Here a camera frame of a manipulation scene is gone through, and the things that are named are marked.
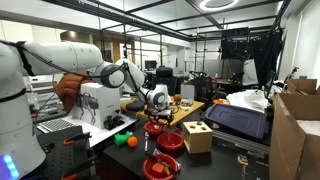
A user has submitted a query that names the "orange handled clamp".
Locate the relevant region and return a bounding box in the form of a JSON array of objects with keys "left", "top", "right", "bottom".
[
  {"left": 61, "top": 155, "right": 100, "bottom": 180},
  {"left": 62, "top": 131, "right": 93, "bottom": 147}
]

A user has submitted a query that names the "white foam sheet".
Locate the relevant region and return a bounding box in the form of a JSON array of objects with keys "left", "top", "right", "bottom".
[{"left": 295, "top": 118, "right": 320, "bottom": 137}]

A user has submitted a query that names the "brown puffer jacket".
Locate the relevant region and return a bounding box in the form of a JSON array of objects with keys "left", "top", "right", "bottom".
[{"left": 54, "top": 71, "right": 101, "bottom": 115}]

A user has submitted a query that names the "brown football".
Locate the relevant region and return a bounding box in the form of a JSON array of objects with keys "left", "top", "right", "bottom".
[{"left": 172, "top": 93, "right": 183, "bottom": 104}]

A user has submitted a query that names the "black handled utensil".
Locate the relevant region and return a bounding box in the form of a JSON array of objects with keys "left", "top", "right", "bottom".
[{"left": 144, "top": 152, "right": 181, "bottom": 174}]

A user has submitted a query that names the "black pegboard stand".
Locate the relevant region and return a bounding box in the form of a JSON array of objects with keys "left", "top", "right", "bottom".
[{"left": 34, "top": 125, "right": 100, "bottom": 180}]

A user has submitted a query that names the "white side table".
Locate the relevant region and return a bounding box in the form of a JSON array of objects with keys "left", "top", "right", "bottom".
[{"left": 35, "top": 109, "right": 138, "bottom": 148}]

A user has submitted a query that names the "black soft pouch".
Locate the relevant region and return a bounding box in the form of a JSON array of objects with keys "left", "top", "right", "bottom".
[{"left": 125, "top": 99, "right": 146, "bottom": 113}]

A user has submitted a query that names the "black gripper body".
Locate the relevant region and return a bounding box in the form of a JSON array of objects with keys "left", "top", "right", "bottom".
[{"left": 145, "top": 108, "right": 175, "bottom": 123}]

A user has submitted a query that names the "clear plastic container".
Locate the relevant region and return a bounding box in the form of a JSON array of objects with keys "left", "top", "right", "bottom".
[{"left": 178, "top": 97, "right": 195, "bottom": 111}]

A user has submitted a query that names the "ring ceiling light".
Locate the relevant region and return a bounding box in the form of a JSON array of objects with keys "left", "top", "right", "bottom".
[{"left": 199, "top": 0, "right": 240, "bottom": 13}]

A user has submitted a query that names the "black game controller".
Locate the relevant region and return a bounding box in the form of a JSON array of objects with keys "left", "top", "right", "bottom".
[{"left": 103, "top": 114, "right": 126, "bottom": 131}]

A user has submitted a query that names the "black equipment case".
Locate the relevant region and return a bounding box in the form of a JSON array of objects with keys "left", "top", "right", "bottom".
[{"left": 210, "top": 128, "right": 272, "bottom": 156}]

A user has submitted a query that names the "orange toy ball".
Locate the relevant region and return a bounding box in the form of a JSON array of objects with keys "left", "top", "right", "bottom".
[{"left": 127, "top": 135, "right": 139, "bottom": 148}]

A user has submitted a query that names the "white blue packet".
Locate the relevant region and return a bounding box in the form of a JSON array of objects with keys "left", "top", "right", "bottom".
[{"left": 151, "top": 148, "right": 183, "bottom": 172}]

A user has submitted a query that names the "white robot dog box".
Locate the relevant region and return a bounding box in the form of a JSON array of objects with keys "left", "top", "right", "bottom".
[{"left": 71, "top": 82, "right": 122, "bottom": 131}]

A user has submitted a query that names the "green ball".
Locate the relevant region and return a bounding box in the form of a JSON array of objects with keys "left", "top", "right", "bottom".
[{"left": 113, "top": 130, "right": 134, "bottom": 148}]

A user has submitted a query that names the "white paper pile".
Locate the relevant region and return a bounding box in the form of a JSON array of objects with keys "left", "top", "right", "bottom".
[{"left": 226, "top": 88, "right": 272, "bottom": 114}]

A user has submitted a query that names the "red block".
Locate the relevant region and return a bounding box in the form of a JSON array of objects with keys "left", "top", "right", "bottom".
[{"left": 151, "top": 162, "right": 166, "bottom": 175}]

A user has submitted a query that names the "red plastic bowl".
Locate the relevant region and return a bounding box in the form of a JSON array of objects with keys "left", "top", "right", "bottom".
[
  {"left": 156, "top": 131, "right": 185, "bottom": 153},
  {"left": 142, "top": 153, "right": 181, "bottom": 180}
]

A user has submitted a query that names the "wooden shape sorter box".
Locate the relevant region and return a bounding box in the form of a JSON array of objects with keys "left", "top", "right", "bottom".
[{"left": 181, "top": 120, "right": 214, "bottom": 155}]

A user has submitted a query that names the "silver keyboard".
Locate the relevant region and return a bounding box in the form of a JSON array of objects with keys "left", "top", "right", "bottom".
[{"left": 36, "top": 117, "right": 76, "bottom": 135}]

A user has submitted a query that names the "light wooden desk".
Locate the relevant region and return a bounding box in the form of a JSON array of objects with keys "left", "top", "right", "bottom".
[{"left": 119, "top": 96, "right": 206, "bottom": 129}]

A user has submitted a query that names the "dark blue plastic lid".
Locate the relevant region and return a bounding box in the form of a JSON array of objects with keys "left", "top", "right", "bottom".
[{"left": 204, "top": 103, "right": 270, "bottom": 140}]

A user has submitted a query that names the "black backdrop curtain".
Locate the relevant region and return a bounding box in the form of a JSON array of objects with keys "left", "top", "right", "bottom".
[{"left": 220, "top": 27, "right": 284, "bottom": 90}]

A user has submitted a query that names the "large cardboard box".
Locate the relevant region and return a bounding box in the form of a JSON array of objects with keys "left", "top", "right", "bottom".
[{"left": 268, "top": 92, "right": 320, "bottom": 180}]

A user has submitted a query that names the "black headrest office chair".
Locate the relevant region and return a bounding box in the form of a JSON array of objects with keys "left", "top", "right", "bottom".
[{"left": 151, "top": 66, "right": 180, "bottom": 97}]

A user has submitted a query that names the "black mesh office chair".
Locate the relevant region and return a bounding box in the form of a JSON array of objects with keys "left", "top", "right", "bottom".
[{"left": 190, "top": 75, "right": 215, "bottom": 102}]

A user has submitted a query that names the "small open cardboard box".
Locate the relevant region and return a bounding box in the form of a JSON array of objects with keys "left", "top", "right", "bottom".
[{"left": 285, "top": 76, "right": 320, "bottom": 96}]

